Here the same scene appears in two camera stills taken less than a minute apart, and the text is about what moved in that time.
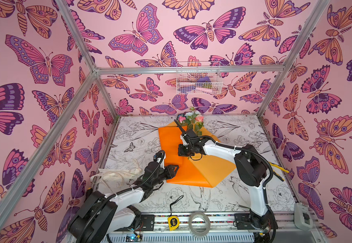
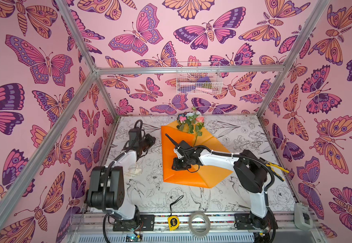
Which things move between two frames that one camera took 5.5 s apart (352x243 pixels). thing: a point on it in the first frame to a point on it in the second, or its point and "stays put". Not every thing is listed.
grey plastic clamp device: (303, 218) stays put
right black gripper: (188, 136) to (180, 161)
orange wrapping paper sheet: (207, 172) stays put
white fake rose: (190, 116) stays put
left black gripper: (168, 171) to (149, 137)
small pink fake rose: (181, 119) stays put
